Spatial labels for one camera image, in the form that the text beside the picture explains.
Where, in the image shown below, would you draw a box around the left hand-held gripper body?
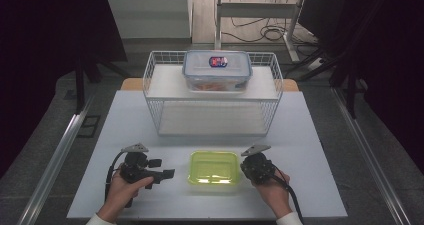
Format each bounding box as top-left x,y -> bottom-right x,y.
118,143 -> 155,185

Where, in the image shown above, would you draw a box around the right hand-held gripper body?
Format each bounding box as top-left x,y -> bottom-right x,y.
239,143 -> 278,186

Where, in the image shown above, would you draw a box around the yellow-green plastic container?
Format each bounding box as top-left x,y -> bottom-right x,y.
187,150 -> 241,187

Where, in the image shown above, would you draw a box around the white wire shelf rack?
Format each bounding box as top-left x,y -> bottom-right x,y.
142,50 -> 284,138

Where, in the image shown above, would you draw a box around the clear food container blue lid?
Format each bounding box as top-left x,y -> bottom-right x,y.
182,49 -> 253,94

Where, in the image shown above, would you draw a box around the person's left hand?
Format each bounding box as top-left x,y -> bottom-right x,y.
96,169 -> 155,223

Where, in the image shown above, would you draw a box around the person's right hand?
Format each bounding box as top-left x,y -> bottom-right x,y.
252,169 -> 295,220

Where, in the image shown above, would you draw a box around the wooden table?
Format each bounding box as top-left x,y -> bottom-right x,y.
119,77 -> 300,93

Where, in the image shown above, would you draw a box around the black stand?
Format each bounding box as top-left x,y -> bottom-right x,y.
285,44 -> 369,120
73,56 -> 132,117

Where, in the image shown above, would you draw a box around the white power strip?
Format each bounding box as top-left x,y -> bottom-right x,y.
306,57 -> 324,73

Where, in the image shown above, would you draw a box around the dark curtain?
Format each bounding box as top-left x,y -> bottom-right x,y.
0,0 -> 128,180
297,0 -> 424,174

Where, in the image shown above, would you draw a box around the white cabinet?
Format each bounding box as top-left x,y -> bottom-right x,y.
104,0 -> 193,40

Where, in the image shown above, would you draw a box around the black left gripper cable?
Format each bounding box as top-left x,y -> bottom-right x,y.
104,150 -> 126,203

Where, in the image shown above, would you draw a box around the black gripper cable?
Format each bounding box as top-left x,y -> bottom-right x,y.
104,150 -> 126,203
270,167 -> 306,225

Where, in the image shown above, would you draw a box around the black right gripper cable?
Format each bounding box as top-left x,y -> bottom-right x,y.
270,167 -> 306,225

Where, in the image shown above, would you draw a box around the black floor frame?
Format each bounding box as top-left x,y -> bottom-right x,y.
76,114 -> 102,139

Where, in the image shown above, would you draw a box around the metal rail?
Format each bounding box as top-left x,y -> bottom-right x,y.
17,94 -> 97,225
330,86 -> 414,225

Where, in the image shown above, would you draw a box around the black floor cables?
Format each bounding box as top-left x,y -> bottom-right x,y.
221,0 -> 318,45

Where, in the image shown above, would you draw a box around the white metal desk frame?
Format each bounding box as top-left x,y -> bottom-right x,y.
214,0 -> 308,63

